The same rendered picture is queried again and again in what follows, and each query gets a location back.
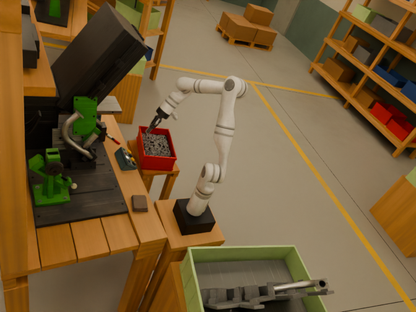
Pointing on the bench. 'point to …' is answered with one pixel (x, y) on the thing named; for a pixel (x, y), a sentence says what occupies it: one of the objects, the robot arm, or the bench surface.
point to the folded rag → (139, 203)
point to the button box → (124, 160)
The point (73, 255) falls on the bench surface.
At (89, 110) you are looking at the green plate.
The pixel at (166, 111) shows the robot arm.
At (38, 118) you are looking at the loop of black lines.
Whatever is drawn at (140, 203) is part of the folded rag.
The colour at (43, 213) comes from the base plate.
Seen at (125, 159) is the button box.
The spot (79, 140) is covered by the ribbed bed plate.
